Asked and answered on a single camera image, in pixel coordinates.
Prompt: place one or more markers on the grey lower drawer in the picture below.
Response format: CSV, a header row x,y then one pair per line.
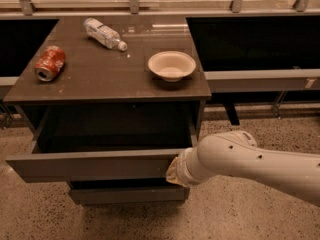
x,y
126,191

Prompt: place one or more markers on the dark grey cabinet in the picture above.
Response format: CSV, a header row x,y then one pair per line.
x,y
93,75

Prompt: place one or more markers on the grey bench right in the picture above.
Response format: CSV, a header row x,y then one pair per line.
x,y
259,86

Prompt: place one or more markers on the grey drawer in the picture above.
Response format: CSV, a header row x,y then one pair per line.
x,y
126,191
106,143

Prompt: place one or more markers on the grey bench left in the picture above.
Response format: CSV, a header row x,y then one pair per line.
x,y
6,83

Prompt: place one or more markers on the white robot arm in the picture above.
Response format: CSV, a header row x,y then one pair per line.
x,y
236,154

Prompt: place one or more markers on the white paper bowl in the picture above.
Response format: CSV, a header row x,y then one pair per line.
x,y
171,66

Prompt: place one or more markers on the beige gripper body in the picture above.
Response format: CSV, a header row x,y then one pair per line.
x,y
182,171

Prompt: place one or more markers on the clear plastic water bottle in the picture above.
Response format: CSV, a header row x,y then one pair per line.
x,y
104,34

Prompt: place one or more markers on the grey top drawer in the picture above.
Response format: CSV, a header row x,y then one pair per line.
x,y
106,143

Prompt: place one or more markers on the red soda can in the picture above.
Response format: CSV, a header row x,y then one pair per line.
x,y
50,63

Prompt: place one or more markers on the grey bench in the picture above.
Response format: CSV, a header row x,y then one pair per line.
x,y
6,83
259,86

